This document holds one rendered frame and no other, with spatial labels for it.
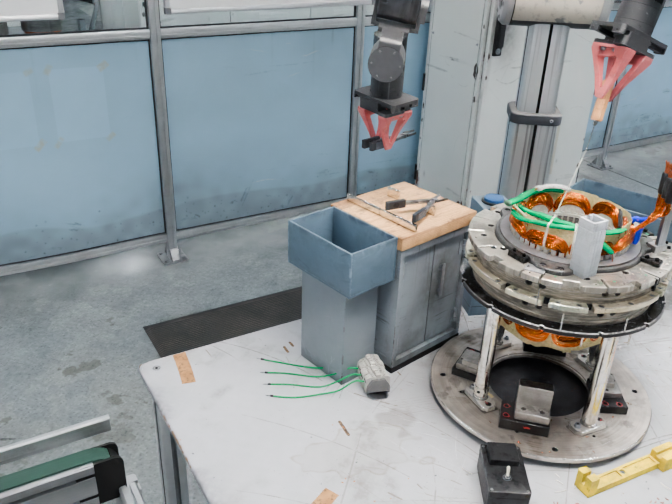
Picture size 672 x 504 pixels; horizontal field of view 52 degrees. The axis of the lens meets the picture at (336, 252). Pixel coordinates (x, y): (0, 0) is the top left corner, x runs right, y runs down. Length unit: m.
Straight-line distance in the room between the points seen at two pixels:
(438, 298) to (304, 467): 0.43
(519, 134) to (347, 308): 0.61
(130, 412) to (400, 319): 1.41
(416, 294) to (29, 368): 1.83
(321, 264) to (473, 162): 2.33
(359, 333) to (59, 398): 1.57
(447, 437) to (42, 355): 1.95
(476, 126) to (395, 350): 2.23
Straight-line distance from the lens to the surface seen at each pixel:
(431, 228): 1.23
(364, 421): 1.22
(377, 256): 1.17
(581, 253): 1.06
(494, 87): 3.41
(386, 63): 1.13
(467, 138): 3.45
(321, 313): 1.26
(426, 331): 1.37
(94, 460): 1.23
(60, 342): 2.92
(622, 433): 1.28
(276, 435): 1.19
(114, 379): 2.67
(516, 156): 1.61
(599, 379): 1.20
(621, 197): 1.55
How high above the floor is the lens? 1.58
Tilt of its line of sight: 27 degrees down
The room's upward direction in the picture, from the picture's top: 2 degrees clockwise
